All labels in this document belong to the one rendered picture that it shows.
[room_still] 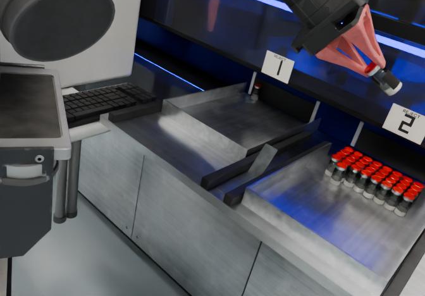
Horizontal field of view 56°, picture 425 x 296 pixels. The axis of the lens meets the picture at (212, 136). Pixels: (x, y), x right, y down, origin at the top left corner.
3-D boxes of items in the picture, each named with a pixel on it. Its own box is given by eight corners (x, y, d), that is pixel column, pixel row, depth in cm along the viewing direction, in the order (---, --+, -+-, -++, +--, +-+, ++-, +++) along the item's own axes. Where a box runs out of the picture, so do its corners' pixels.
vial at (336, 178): (331, 178, 86) (339, 160, 84) (341, 183, 85) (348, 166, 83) (327, 181, 84) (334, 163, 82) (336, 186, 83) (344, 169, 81)
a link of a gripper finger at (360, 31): (355, 72, 56) (312, 23, 54) (402, 43, 51) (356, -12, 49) (347, 98, 51) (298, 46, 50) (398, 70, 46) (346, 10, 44)
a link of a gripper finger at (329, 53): (358, 70, 56) (315, 20, 54) (406, 41, 50) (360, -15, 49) (350, 97, 51) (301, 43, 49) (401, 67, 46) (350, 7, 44)
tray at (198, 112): (243, 92, 122) (246, 81, 120) (317, 129, 108) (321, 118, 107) (160, 112, 97) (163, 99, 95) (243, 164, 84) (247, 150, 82)
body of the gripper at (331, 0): (310, 35, 55) (274, -5, 54) (375, -13, 48) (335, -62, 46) (298, 58, 51) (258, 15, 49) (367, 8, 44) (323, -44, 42)
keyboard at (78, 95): (129, 86, 126) (131, 80, 125) (160, 104, 119) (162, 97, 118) (2, 112, 96) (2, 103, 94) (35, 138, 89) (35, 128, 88)
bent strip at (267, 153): (258, 166, 84) (266, 142, 81) (270, 173, 82) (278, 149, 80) (215, 188, 74) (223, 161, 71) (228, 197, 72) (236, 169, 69)
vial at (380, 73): (386, 98, 51) (362, 76, 51) (391, 87, 52) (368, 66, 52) (400, 92, 49) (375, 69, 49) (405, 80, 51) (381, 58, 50)
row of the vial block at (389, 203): (327, 170, 89) (334, 152, 86) (406, 214, 79) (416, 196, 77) (322, 173, 87) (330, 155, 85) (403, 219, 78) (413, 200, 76)
